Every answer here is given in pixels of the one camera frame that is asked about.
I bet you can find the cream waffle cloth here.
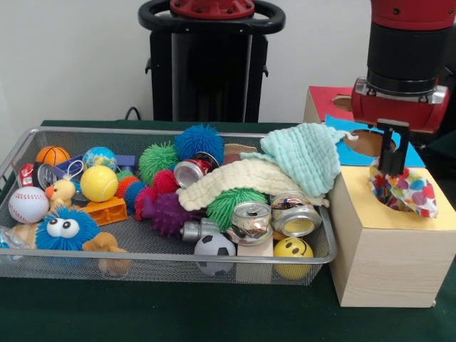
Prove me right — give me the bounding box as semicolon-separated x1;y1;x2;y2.
177;152;331;219

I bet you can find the mint green waffle cloth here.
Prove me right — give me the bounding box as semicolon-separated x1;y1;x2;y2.
259;123;359;197

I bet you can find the wooden box with three holes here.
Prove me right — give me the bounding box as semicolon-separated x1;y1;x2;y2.
302;85;456;309

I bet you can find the yellow tennis ball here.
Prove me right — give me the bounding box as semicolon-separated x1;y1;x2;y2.
79;165;119;203

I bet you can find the white baseball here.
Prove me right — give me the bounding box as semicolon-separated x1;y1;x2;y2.
8;186;50;224

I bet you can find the crushed can yellow base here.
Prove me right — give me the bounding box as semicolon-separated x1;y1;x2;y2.
270;191;323;238

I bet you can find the blue spiky puffer ball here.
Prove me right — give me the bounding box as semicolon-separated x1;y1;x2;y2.
35;206;103;252
174;123;226;167

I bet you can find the small soccer ball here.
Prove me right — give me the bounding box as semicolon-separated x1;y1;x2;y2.
193;233;238;277

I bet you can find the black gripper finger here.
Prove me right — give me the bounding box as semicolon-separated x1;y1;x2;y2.
377;126;395;174
390;128;410;177

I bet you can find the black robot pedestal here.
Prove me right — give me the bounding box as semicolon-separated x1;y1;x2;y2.
138;0;286;124

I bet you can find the shallow mesh bin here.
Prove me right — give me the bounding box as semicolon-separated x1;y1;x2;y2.
0;126;338;288

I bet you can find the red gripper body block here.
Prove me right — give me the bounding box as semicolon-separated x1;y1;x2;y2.
351;87;450;135

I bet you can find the yellow smiley ball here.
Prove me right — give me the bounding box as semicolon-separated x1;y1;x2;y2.
273;237;316;280

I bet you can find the dark green table cloth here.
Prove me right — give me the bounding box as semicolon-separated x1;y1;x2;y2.
0;120;456;342

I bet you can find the silver crushed can pull tab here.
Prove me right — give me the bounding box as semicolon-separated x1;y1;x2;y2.
226;201;274;247

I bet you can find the confetti print cloth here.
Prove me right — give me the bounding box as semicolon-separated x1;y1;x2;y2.
368;158;438;220

